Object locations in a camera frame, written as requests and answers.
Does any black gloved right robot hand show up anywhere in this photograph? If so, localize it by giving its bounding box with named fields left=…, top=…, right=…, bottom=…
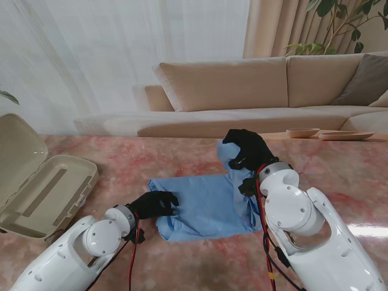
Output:
left=222, top=129, right=279, bottom=175

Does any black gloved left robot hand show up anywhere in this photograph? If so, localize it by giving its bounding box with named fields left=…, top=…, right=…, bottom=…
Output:
left=127, top=190, right=180, bottom=221

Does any light blue button shirt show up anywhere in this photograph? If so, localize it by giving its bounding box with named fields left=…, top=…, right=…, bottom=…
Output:
left=147, top=142, right=264, bottom=243

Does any beige hard-shell suitcase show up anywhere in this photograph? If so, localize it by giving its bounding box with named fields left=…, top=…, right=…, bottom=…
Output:
left=0, top=113, right=99, bottom=240

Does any round wooden bowl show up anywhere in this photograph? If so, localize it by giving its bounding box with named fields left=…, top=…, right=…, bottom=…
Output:
left=286, top=127, right=321, bottom=139

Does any beige sectional sofa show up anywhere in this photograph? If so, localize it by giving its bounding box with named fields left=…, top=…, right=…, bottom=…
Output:
left=74, top=51, right=388, bottom=139

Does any flat wooden tray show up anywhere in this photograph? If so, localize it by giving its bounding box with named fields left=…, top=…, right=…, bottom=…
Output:
left=318, top=130, right=375, bottom=141

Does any beige pleated curtain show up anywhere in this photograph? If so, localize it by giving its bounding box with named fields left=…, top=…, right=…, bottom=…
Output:
left=242, top=0, right=388, bottom=59

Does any grey sofa cushion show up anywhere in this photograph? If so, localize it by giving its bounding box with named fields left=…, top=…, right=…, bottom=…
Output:
left=332, top=53, right=388, bottom=107

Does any cream sofa cushion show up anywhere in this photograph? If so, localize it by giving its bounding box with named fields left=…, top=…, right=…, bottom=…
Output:
left=368, top=90, right=388, bottom=107

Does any tall green leafy plant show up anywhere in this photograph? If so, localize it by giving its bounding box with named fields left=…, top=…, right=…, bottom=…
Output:
left=284, top=0, right=388, bottom=56

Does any white sheer curtain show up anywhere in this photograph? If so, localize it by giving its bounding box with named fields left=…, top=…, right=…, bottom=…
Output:
left=0, top=0, right=252, bottom=136

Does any single green plant leaf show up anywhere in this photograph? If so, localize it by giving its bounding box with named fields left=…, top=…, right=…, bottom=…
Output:
left=0, top=90, right=20, bottom=105

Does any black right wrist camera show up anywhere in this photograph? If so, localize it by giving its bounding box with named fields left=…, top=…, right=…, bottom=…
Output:
left=238, top=178, right=258, bottom=197

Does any red left arm cable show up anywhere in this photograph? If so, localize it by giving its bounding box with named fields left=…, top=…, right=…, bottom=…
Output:
left=129, top=212, right=145, bottom=291

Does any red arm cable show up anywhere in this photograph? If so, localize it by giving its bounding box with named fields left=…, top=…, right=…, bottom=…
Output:
left=256, top=172, right=304, bottom=291
left=129, top=212, right=145, bottom=291

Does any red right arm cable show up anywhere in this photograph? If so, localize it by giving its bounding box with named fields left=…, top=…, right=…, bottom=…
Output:
left=256, top=172, right=304, bottom=291

